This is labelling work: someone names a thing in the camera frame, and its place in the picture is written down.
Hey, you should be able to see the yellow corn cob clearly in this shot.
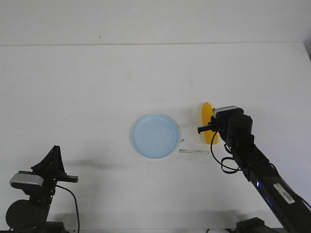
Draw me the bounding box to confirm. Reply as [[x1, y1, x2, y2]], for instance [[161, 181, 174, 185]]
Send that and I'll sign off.
[[201, 102, 219, 145]]

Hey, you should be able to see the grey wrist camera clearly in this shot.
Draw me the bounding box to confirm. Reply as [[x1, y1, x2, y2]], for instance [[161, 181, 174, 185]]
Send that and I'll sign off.
[[9, 173, 44, 186], [213, 105, 244, 118]]

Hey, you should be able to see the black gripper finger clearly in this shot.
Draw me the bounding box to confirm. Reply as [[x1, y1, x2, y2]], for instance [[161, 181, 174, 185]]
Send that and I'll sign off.
[[31, 145, 66, 176], [197, 124, 213, 134]]

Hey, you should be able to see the light blue round plate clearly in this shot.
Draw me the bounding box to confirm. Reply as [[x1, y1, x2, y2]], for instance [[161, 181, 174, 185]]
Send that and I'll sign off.
[[131, 114, 180, 159]]

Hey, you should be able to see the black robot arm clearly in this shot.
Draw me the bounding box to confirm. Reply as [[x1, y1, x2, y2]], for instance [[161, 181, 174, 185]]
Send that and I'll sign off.
[[5, 145, 80, 233], [197, 110, 311, 233]]

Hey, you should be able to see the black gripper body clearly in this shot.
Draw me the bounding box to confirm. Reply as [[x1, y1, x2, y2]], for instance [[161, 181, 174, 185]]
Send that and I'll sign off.
[[210, 113, 231, 140], [17, 171, 79, 201]]

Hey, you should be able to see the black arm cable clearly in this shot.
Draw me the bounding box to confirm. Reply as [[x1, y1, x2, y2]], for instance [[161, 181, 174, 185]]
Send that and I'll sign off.
[[56, 184, 80, 233], [210, 131, 240, 174]]

